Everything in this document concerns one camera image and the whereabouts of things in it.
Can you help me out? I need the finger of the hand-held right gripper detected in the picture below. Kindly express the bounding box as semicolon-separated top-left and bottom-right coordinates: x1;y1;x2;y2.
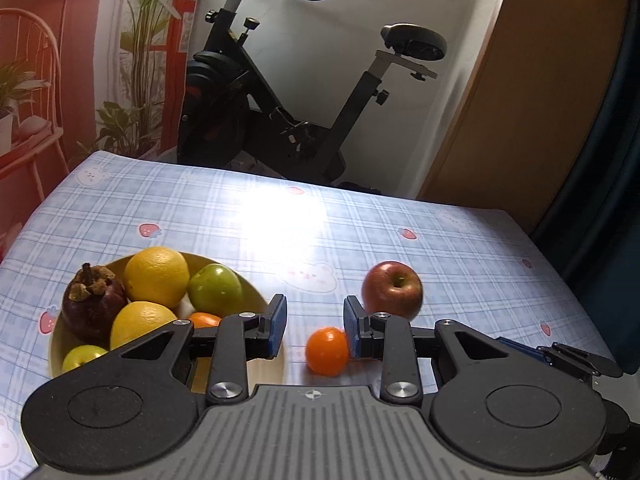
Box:
497;338;623;378

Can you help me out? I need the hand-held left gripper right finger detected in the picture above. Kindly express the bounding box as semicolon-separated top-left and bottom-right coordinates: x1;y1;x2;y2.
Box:
343;296;506;405

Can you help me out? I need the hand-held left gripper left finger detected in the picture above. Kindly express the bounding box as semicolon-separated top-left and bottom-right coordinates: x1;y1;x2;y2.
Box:
120;294;288;406

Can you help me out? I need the cream oval plate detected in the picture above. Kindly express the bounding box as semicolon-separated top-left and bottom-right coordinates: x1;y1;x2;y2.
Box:
48;251;288;396

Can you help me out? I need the green apple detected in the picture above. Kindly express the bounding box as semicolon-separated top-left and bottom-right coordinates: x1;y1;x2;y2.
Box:
187;263;243;311

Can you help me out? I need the yellow lemon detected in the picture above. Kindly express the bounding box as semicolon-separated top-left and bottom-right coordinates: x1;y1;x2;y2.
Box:
123;246;191;309
110;301;179;351

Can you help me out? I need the dark purple mangosteen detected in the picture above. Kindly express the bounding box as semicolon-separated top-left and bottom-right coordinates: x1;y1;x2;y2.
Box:
61;262;128;346

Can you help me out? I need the yellow-green apple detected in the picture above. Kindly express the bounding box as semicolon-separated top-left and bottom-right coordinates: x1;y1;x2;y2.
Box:
62;345;110;372

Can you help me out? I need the red apple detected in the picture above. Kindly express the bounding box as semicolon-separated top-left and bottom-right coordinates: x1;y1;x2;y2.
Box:
362;261;424;322

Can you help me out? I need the blue plaid tablecloth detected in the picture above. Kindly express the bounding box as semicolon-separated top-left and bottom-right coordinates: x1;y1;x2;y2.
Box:
0;150;618;480

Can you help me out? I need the dark blue curtain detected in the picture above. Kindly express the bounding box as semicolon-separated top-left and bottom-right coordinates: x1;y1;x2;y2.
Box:
530;10;640;376

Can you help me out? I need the black exercise bike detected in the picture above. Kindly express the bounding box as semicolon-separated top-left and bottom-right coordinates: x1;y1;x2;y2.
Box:
176;0;447;196

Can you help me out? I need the brown wooden panel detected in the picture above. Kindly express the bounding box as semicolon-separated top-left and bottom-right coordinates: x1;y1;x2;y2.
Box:
417;0;628;233

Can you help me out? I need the printed wall backdrop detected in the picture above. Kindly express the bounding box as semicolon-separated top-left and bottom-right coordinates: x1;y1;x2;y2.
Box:
0;0;211;261

